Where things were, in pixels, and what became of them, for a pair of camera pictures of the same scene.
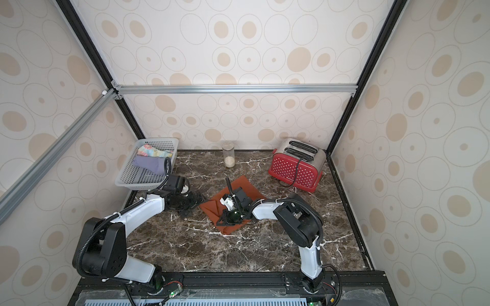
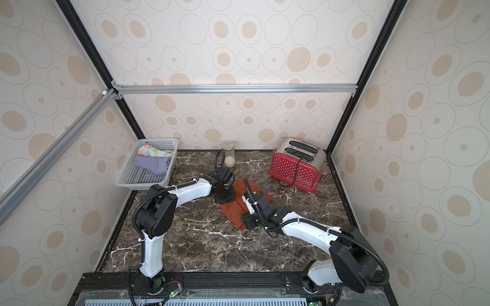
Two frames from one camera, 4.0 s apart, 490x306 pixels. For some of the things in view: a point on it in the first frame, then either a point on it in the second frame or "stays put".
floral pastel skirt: [147, 150] stays put
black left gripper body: [186, 203] to [226, 196]
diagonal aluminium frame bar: [11, 197] stays put
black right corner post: [396, 10] stays put
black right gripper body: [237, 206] to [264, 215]
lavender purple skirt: [155, 164] stays put
